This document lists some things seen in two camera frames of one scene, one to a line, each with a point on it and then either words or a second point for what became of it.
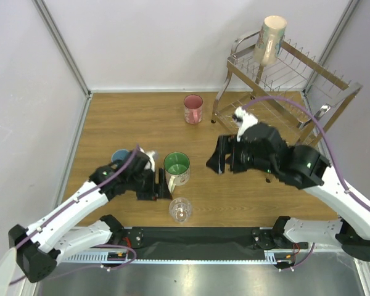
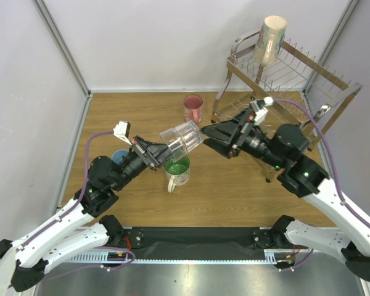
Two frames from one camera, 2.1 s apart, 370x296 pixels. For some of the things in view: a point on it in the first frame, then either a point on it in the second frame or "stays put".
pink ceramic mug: [193, 104] stays put
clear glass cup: [180, 208] -> [178, 140]
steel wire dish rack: [293, 91] stays put
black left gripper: [152, 193] -> [156, 153]
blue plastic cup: [119, 154] stays put
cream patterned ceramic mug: [270, 41] stays put
